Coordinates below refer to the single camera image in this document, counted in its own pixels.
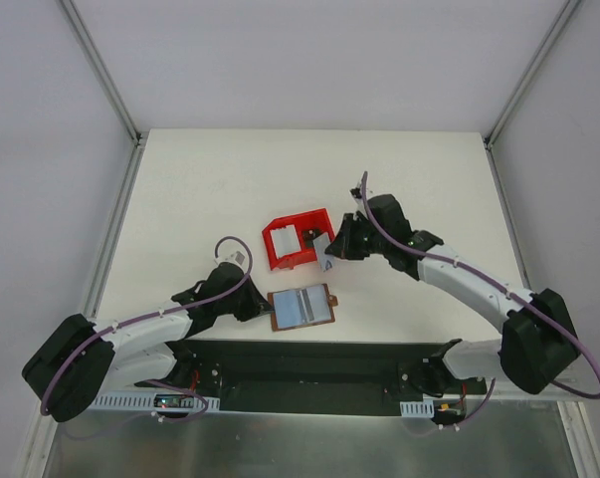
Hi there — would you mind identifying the silver VIP card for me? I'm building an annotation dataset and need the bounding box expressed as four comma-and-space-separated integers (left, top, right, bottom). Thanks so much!
273, 290, 302, 330
299, 285, 331, 324
312, 233, 335, 272

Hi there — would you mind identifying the red plastic bin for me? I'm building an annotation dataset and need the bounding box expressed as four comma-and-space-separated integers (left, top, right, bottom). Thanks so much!
262, 208, 335, 271

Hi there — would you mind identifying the brown leather card holder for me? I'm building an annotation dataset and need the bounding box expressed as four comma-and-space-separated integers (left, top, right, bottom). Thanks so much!
268, 283, 338, 333

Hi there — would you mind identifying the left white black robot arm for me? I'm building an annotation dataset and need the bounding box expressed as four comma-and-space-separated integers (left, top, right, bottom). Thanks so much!
22, 262, 273, 423

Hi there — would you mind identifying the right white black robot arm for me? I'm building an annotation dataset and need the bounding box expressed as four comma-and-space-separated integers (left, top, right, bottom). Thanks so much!
326, 188, 580, 397

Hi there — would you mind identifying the black VIP card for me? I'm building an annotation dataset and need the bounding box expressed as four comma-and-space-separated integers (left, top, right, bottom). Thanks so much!
301, 229, 321, 248

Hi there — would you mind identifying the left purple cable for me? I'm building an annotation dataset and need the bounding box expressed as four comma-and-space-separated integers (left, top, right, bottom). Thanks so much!
40, 236, 254, 415

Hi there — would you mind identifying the purple cable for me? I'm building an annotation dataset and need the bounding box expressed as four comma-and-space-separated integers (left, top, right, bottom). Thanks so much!
40, 236, 254, 415
349, 171, 600, 399

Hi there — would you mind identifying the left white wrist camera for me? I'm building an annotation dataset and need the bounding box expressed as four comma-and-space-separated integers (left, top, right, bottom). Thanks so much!
215, 251, 248, 267

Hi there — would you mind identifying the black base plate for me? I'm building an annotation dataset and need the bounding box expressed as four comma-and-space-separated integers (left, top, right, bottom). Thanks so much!
133, 332, 499, 415

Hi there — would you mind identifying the left white cable duct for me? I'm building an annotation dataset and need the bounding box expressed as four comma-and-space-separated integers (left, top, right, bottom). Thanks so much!
88, 390, 220, 413

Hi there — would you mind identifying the white cable duct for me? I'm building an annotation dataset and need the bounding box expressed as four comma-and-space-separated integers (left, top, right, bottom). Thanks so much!
399, 399, 435, 419
88, 390, 220, 413

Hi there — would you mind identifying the right white cable duct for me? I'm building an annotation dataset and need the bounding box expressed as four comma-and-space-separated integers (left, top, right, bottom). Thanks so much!
399, 399, 435, 419

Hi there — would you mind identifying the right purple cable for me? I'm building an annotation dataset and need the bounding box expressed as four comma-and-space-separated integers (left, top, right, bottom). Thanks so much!
349, 171, 600, 399

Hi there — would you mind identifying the left aluminium frame post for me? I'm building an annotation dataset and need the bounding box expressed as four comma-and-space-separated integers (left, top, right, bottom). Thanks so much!
56, 0, 144, 145

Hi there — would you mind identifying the aluminium frame post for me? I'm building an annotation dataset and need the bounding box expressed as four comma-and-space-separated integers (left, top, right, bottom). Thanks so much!
484, 0, 584, 150
56, 0, 144, 145

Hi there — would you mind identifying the right aluminium frame post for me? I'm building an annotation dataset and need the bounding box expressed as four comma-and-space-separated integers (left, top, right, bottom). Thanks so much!
484, 0, 584, 150

